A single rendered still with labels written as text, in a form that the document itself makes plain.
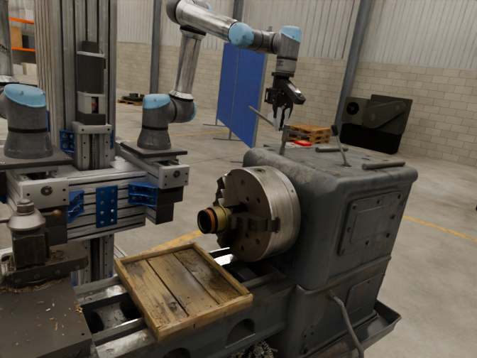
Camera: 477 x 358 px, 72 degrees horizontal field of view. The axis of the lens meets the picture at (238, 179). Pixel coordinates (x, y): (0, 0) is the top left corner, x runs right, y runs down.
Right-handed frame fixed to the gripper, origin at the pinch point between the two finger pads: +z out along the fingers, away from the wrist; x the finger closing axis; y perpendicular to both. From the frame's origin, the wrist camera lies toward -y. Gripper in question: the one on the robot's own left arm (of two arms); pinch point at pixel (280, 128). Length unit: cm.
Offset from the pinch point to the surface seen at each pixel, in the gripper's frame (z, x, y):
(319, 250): 33.1, 6.3, -33.3
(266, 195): 16.0, 23.6, -22.8
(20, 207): 18, 84, -5
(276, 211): 20.0, 21.6, -26.1
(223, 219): 25.2, 33.3, -15.8
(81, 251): 33, 71, -5
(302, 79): -33, -802, 738
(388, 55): -130, -875, 484
